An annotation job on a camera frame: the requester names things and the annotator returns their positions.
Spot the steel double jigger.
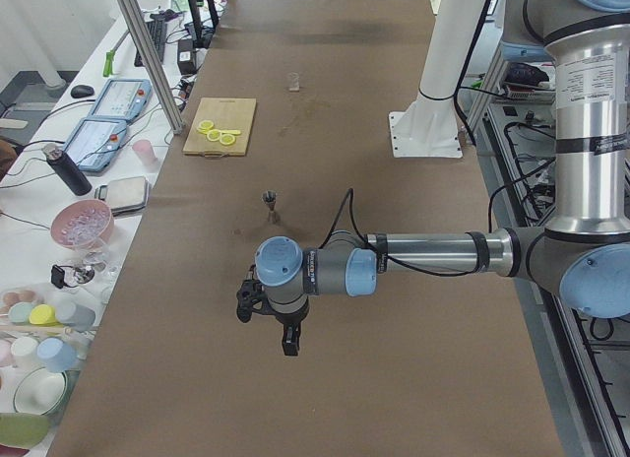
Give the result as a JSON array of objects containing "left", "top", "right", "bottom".
[{"left": 262, "top": 190, "right": 280, "bottom": 225}]

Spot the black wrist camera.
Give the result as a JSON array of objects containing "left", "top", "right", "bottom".
[{"left": 236, "top": 279, "right": 270, "bottom": 323}]

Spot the yellow cup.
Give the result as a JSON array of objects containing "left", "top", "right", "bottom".
[{"left": 29, "top": 303, "right": 59, "bottom": 327}]

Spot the near teach pendant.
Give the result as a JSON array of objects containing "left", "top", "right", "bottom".
[{"left": 63, "top": 117, "right": 128, "bottom": 173}]

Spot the pink bowl with ice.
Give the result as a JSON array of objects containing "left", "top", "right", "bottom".
[{"left": 50, "top": 199, "right": 114, "bottom": 249}]

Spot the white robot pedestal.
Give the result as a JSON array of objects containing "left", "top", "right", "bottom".
[{"left": 389, "top": 0, "right": 491, "bottom": 159}]

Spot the far teach pendant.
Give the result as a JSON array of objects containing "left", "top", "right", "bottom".
[{"left": 90, "top": 79, "right": 152, "bottom": 122}]

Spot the lemon slice near handle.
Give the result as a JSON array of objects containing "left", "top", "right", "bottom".
[{"left": 220, "top": 134, "right": 236, "bottom": 146}]

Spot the light blue cup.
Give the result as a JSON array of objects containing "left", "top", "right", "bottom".
[{"left": 36, "top": 338, "right": 78, "bottom": 372}]

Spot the teach pendant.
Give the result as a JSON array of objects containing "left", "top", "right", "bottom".
[
  {"left": 90, "top": 79, "right": 152, "bottom": 122},
  {"left": 63, "top": 117, "right": 128, "bottom": 173}
]

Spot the aluminium frame post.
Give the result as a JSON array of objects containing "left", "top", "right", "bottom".
[{"left": 116, "top": 0, "right": 184, "bottom": 135}]

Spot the bamboo cutting board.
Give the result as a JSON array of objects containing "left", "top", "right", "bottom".
[{"left": 182, "top": 98, "right": 257, "bottom": 157}]

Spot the middle lemon slice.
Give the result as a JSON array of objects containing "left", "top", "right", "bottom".
[{"left": 206, "top": 129, "right": 221, "bottom": 141}]

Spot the clear glass measuring cup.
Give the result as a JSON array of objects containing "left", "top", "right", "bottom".
[{"left": 286, "top": 72, "right": 300, "bottom": 92}]

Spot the black computer mouse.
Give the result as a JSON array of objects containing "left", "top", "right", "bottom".
[{"left": 70, "top": 85, "right": 95, "bottom": 99}]

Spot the far lemon slice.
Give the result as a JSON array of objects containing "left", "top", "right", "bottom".
[{"left": 196, "top": 119, "right": 215, "bottom": 134}]

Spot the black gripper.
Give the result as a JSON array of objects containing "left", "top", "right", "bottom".
[{"left": 275, "top": 312, "right": 308, "bottom": 357}]

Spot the black water bottle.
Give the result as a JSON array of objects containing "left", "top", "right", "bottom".
[{"left": 42, "top": 143, "right": 92, "bottom": 196}]

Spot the pink cup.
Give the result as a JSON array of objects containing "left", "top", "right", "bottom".
[{"left": 132, "top": 139, "right": 158, "bottom": 167}]

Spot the silver kitchen scale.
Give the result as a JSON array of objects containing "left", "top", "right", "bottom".
[{"left": 94, "top": 176, "right": 151, "bottom": 216}]

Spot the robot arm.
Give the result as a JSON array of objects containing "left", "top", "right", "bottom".
[{"left": 236, "top": 0, "right": 629, "bottom": 356}]

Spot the black keyboard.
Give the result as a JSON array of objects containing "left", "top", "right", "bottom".
[{"left": 146, "top": 20, "right": 167, "bottom": 62}]

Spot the white green rimmed bowl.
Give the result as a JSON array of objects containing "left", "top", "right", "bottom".
[{"left": 13, "top": 368, "right": 68, "bottom": 416}]

